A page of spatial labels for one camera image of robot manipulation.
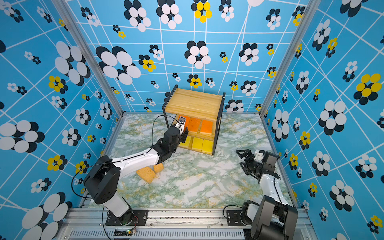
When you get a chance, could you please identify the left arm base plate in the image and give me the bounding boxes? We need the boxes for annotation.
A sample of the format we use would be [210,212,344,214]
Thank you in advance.
[106,210,149,227]

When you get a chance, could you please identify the tan sponge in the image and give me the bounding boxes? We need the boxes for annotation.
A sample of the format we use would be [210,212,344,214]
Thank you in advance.
[136,167,156,184]
[153,163,164,173]

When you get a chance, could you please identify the wooden three-tier shelf black frame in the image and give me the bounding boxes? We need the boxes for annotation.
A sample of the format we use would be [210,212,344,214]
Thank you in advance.
[162,85,226,155]

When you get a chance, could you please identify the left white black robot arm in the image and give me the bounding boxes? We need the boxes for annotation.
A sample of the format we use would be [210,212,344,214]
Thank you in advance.
[84,122,189,221]

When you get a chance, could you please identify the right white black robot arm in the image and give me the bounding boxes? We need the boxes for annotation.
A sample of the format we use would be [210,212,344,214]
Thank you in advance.
[236,150,299,240]

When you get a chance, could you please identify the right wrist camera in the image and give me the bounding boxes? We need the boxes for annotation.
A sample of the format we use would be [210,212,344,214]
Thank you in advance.
[255,150,265,163]

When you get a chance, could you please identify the yellow sponge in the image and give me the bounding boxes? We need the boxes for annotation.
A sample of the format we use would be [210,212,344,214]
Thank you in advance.
[179,136,193,149]
[202,140,214,154]
[192,137,204,151]

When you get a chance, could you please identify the aluminium front rail frame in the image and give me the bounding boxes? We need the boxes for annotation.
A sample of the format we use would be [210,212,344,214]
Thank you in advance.
[55,207,319,240]

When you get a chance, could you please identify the orange sponge front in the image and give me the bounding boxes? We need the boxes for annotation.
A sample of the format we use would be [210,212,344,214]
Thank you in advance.
[200,120,213,135]

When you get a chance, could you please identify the orange sponge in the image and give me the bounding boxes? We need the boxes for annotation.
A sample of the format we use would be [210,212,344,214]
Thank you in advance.
[200,120,213,135]
[188,118,201,133]
[179,115,190,128]

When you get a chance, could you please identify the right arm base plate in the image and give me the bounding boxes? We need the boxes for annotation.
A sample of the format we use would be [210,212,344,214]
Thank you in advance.
[225,210,252,227]

